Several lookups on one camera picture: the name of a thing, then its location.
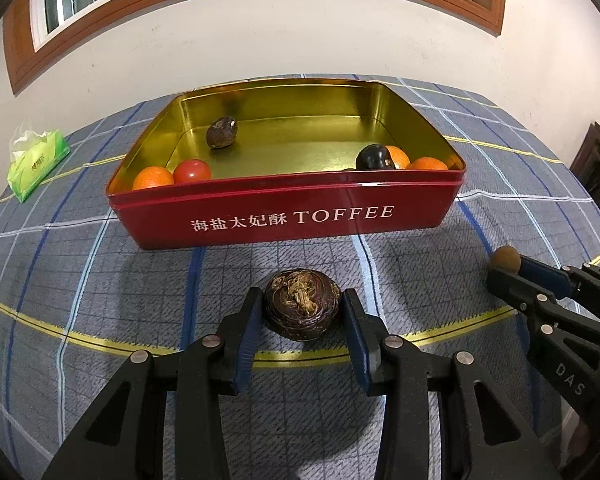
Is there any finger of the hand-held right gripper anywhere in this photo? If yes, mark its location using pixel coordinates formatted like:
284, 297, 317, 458
486, 266, 600, 356
519, 256, 600, 331

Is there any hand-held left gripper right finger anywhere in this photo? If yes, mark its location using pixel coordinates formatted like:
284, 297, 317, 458
342, 288, 563, 480

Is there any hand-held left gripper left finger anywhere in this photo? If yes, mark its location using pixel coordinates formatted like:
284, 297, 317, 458
42, 287, 266, 480

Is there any brown fuzzy kiwi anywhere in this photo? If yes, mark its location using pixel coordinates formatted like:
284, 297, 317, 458
489, 246, 522, 275

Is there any large fibrous water chestnut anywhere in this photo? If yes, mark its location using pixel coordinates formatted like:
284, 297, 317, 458
263, 269, 343, 342

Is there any red and gold tin box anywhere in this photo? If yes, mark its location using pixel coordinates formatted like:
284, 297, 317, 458
106, 78, 467, 251

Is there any large orange mandarin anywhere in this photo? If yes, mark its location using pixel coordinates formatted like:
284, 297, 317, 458
384, 145, 412, 170

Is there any dark purple plum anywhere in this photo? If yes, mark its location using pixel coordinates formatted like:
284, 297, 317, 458
355, 143, 397, 171

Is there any small mandarin with stem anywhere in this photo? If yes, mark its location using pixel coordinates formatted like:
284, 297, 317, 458
132, 166, 175, 191

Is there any water chestnut with white mark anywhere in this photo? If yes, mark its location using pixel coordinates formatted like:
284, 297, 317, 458
206, 115, 240, 149

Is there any blue plaid cloth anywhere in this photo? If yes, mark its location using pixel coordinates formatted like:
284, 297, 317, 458
0, 76, 600, 480

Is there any red tomato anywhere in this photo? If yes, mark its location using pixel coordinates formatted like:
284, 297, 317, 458
173, 159, 213, 185

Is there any green tissue pack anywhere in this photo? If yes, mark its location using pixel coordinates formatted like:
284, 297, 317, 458
7, 120, 72, 204

